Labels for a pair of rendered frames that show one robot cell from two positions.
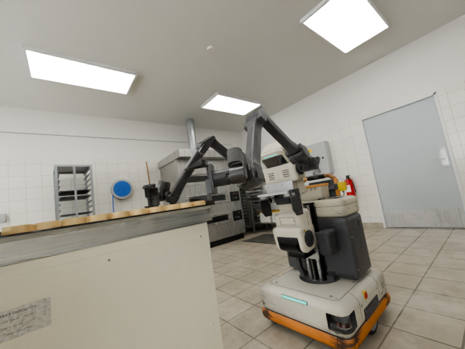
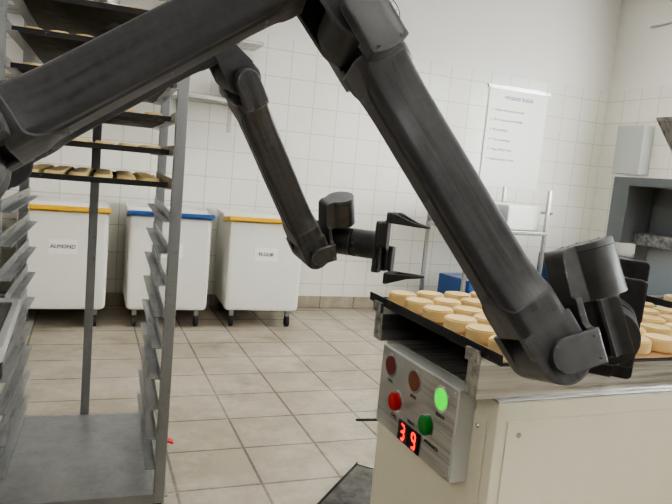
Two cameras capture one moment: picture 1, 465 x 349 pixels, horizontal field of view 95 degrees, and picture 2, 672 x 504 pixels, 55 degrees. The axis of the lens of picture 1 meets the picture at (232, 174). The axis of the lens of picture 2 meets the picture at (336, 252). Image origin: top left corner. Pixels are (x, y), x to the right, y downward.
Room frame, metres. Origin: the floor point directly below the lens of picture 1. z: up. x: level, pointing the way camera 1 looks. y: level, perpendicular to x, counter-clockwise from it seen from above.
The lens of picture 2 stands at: (1.99, 0.37, 1.13)
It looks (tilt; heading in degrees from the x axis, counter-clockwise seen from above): 7 degrees down; 198
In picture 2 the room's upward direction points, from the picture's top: 5 degrees clockwise
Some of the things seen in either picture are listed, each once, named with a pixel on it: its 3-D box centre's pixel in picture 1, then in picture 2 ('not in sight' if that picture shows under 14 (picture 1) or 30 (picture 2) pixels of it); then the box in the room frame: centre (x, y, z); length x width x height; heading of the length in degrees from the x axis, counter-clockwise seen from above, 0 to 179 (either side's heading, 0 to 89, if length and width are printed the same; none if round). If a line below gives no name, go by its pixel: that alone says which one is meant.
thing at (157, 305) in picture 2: not in sight; (152, 289); (0.19, -0.81, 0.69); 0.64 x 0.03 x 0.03; 37
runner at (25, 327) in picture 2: not in sight; (17, 343); (0.43, -1.12, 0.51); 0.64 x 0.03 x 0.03; 37
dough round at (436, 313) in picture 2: not in sight; (437, 313); (0.95, 0.23, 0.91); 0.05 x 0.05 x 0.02
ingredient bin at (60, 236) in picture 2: not in sight; (63, 260); (-1.45, -2.58, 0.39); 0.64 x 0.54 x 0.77; 40
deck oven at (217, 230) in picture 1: (204, 199); not in sight; (4.89, 0.71, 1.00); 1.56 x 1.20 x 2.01; 129
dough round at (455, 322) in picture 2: not in sight; (460, 323); (0.99, 0.27, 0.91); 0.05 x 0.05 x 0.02
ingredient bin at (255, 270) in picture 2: not in sight; (256, 266); (-2.27, -1.57, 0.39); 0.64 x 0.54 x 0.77; 37
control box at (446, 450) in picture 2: not in sight; (420, 406); (0.99, 0.22, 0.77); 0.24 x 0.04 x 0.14; 41
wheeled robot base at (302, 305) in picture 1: (322, 293); not in sight; (1.61, -0.51, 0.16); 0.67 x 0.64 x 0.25; 130
